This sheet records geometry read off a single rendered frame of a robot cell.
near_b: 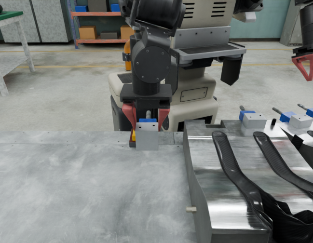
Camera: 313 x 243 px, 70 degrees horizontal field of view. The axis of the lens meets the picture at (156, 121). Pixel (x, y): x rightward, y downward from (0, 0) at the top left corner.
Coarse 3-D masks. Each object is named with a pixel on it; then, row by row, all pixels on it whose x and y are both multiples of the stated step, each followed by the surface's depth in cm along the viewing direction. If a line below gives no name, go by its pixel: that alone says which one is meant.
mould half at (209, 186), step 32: (192, 128) 61; (224, 128) 61; (256, 128) 61; (192, 160) 51; (256, 160) 51; (288, 160) 51; (192, 192) 49; (224, 192) 37; (288, 192) 37; (224, 224) 32; (256, 224) 32
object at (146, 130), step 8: (144, 120) 54; (152, 120) 54; (136, 128) 48; (144, 128) 48; (152, 128) 48; (136, 136) 48; (144, 136) 48; (152, 136) 48; (136, 144) 49; (144, 144) 50; (152, 144) 50
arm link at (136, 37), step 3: (135, 33) 41; (138, 33) 41; (141, 33) 40; (132, 36) 40; (135, 36) 39; (138, 36) 38; (141, 36) 38; (132, 39) 39; (135, 39) 38; (138, 39) 36; (132, 42) 39; (135, 42) 38; (132, 45) 39; (132, 48) 40; (132, 63) 41
